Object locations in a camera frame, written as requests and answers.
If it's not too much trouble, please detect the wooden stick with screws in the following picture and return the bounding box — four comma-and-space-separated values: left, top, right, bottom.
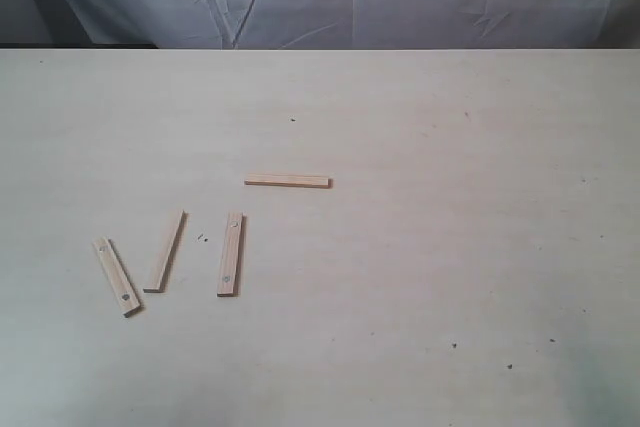
216, 212, 245, 297

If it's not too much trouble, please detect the plain wooden stick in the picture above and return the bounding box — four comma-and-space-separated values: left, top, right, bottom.
143, 210, 188, 293

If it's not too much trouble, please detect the horizontal wooden stick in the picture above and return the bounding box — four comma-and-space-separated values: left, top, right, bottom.
244, 174, 332, 189

